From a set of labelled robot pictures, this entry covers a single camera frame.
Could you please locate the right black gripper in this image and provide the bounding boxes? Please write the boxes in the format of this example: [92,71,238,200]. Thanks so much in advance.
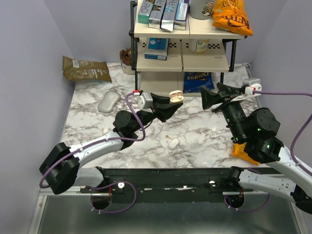
[197,82,246,142]

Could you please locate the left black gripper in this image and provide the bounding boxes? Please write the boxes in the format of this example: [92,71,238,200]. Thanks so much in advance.
[131,93,183,133]

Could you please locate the beige earbud charging case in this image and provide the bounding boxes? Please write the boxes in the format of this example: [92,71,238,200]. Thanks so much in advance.
[169,90,184,104]

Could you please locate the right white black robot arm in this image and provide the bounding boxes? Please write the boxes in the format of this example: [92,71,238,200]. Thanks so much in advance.
[200,78,312,214]

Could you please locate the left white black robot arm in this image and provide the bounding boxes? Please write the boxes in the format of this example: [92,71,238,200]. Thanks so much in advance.
[39,90,184,195]

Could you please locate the blue Doritos bag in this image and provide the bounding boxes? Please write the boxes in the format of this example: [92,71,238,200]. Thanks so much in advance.
[183,72,215,93]

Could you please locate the beige black shelf rack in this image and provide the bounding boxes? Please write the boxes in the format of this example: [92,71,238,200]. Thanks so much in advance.
[129,0,244,95]

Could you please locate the white yellow mug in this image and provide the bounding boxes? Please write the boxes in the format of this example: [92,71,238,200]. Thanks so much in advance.
[189,39,209,54]

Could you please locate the blue box middle shelf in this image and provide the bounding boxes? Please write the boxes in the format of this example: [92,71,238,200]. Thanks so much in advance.
[144,38,169,60]

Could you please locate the orange snack bag on table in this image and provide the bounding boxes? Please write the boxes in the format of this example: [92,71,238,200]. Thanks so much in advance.
[232,143,259,165]

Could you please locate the chocolate cupcake in wrapper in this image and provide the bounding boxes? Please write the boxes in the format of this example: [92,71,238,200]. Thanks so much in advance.
[119,48,135,75]

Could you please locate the orange chips bag on shelf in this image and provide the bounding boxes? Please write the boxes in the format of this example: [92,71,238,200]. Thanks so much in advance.
[212,0,254,36]

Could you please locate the blue white toothpaste box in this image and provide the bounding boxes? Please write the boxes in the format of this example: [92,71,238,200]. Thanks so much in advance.
[174,0,189,30]

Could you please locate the silver toothpaste box left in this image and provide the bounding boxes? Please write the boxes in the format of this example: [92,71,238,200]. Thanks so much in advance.
[148,0,166,29]

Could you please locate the silver toothpaste box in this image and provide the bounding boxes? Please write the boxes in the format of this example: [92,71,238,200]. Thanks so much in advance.
[148,0,166,29]
[161,0,179,32]

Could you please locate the grey printed mug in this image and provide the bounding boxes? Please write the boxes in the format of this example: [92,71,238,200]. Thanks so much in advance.
[189,0,215,20]

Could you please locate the teal toothpaste box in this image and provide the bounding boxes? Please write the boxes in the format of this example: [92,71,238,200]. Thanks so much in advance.
[138,0,155,24]

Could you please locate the brown snack bag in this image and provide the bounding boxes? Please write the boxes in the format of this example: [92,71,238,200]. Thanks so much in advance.
[62,56,112,82]

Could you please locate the silver toothpaste box middle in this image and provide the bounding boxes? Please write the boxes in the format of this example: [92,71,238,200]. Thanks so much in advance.
[161,0,179,32]

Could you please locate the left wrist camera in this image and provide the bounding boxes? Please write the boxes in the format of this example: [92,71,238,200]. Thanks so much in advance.
[133,90,153,110]

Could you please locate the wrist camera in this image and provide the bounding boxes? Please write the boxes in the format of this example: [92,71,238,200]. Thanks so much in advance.
[133,90,153,110]
[242,78,262,97]

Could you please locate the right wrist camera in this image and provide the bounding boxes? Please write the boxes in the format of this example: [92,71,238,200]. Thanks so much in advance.
[242,78,262,97]

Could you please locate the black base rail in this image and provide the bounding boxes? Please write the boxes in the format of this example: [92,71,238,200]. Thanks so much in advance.
[80,168,242,203]

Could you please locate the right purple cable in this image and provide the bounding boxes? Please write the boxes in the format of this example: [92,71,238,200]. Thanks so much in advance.
[224,90,312,213]

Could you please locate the purple cable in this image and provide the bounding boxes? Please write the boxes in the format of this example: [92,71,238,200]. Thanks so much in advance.
[224,90,312,213]
[39,90,147,214]

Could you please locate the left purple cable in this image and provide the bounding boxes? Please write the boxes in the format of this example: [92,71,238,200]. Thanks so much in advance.
[39,90,147,214]

